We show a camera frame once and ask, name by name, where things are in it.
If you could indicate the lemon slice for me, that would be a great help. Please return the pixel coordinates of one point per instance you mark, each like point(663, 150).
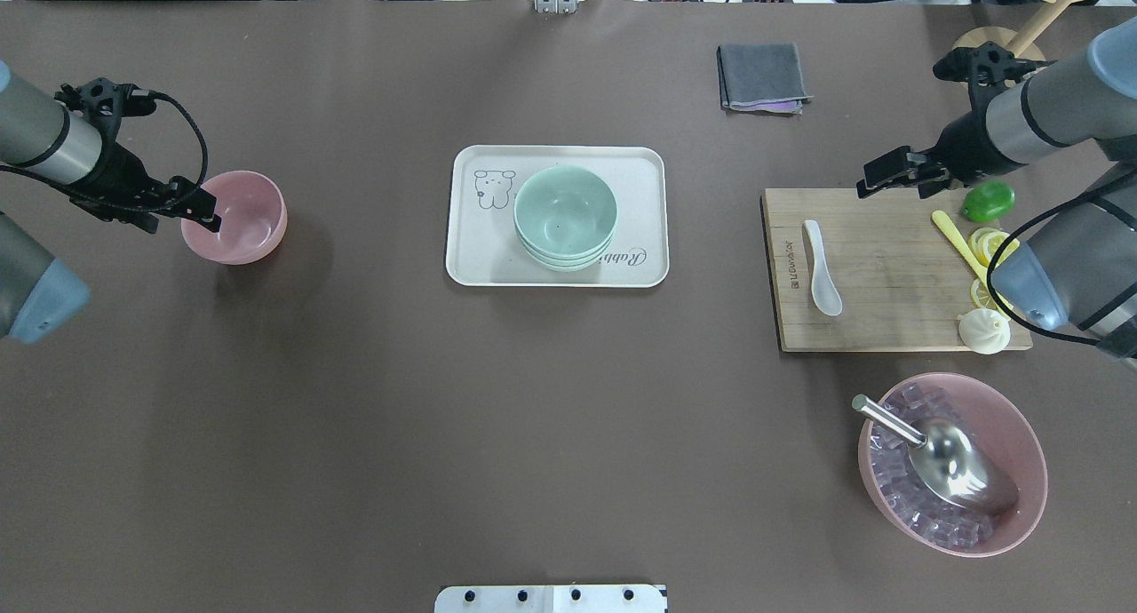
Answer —
point(984, 243)

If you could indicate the white ceramic spoon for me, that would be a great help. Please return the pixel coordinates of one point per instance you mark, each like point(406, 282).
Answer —
point(823, 290)

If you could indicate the yellow plastic spoon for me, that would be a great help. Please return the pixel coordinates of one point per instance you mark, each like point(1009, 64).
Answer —
point(981, 297)

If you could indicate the white steamed bun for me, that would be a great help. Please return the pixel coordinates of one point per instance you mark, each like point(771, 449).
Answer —
point(984, 331)

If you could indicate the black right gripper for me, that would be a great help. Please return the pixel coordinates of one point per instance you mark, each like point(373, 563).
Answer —
point(966, 147)

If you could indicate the wooden mug tree stand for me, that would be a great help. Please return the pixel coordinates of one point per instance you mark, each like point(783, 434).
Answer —
point(1021, 27)

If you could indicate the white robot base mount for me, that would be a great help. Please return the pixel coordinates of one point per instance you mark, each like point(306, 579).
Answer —
point(553, 598)

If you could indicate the metal ice scoop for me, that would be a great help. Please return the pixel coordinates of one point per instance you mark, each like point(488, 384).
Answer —
point(947, 461)

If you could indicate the folded grey cloth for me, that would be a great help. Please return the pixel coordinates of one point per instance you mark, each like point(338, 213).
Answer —
point(761, 78)

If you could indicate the small pink bowl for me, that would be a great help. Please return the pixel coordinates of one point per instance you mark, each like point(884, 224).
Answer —
point(254, 219)

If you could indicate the wooden cutting board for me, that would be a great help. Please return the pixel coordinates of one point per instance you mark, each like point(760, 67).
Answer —
point(903, 286)

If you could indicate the white rectangular serving tray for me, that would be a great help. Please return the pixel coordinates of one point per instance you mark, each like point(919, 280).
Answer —
point(483, 248)

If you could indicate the large pink bowl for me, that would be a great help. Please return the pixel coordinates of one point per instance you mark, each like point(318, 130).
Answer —
point(1004, 435)

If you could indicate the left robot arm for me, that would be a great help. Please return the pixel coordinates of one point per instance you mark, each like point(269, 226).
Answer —
point(68, 142)

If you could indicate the green lime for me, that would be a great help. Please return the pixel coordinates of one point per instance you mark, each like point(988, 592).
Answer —
point(988, 202)

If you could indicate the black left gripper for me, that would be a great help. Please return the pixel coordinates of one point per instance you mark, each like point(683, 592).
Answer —
point(118, 171)

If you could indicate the stacked green bowls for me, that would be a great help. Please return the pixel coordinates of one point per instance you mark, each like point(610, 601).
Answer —
point(565, 217)

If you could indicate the clear ice cubes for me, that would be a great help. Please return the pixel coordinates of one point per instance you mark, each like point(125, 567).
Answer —
point(919, 509)

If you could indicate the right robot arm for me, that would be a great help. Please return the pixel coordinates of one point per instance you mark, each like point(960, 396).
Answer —
point(1073, 277)

